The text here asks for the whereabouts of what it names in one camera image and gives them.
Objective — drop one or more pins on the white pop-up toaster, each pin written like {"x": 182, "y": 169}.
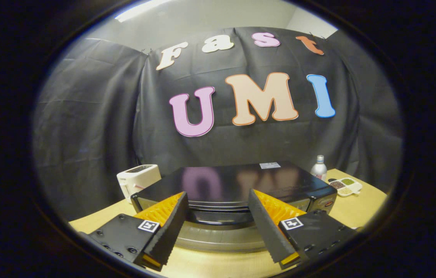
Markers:
{"x": 137, "y": 180}

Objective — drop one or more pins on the white divided dish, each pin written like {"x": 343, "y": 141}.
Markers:
{"x": 346, "y": 186}

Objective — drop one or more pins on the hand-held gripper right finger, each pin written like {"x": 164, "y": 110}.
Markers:
{"x": 266, "y": 227}

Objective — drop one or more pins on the black backdrop cloth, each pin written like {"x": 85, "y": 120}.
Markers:
{"x": 133, "y": 127}

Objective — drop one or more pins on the silver bottle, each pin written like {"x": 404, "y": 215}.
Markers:
{"x": 319, "y": 168}

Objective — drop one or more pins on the black toaster oven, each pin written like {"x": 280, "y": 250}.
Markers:
{"x": 237, "y": 185}

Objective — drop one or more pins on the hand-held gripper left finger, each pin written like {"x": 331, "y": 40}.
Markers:
{"x": 169, "y": 227}

